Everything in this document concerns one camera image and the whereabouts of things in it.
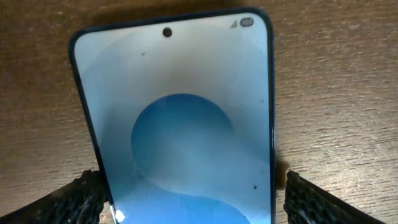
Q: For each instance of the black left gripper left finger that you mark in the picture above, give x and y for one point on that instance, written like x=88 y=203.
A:
x=79 y=202

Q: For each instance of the blue Galaxy smartphone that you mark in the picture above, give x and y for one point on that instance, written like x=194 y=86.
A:
x=181 y=113

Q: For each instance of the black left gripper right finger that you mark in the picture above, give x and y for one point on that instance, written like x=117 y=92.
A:
x=306 y=203

